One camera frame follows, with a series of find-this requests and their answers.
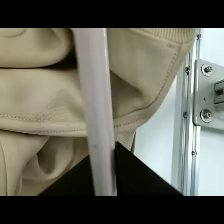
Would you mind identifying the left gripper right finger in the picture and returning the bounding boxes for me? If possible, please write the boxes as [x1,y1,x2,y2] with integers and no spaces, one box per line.
[114,141,183,197]

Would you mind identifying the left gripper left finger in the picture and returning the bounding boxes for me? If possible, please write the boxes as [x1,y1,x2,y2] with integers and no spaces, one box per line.
[38,154,94,197]

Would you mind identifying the beige long-sleeved shirt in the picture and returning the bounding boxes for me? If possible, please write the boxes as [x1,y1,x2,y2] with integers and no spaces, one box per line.
[0,27,198,197]

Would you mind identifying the silver frame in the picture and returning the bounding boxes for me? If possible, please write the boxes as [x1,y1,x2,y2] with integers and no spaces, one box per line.
[170,27,224,197]

